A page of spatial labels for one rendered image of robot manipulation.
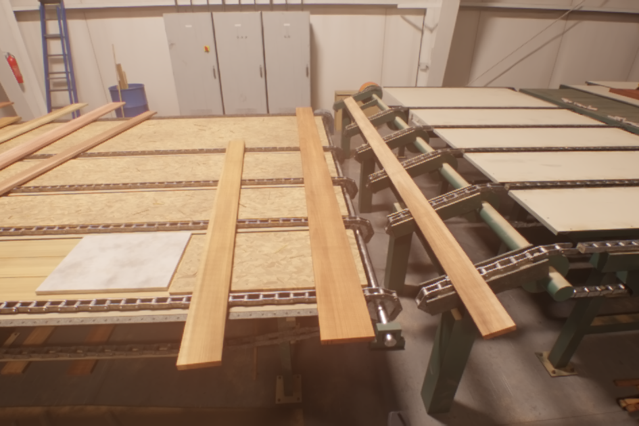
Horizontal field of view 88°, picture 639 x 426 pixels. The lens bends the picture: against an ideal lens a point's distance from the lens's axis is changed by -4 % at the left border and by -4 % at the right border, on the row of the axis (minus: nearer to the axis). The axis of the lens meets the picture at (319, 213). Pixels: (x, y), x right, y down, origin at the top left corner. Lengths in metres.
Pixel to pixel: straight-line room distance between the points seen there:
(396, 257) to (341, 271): 1.05
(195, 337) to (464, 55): 7.33
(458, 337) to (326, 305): 0.66
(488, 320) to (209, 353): 1.02
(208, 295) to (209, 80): 5.57
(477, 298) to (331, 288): 0.59
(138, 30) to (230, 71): 1.95
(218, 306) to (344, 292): 0.52
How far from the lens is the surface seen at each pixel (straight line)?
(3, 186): 3.31
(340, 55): 7.26
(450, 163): 2.77
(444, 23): 6.86
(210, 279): 1.64
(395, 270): 2.68
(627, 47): 9.99
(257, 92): 6.72
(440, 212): 2.11
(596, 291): 2.10
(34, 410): 2.70
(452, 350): 1.84
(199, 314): 1.49
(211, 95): 6.86
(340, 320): 1.40
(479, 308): 1.50
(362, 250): 1.93
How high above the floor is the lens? 1.90
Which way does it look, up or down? 30 degrees down
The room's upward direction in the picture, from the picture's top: straight up
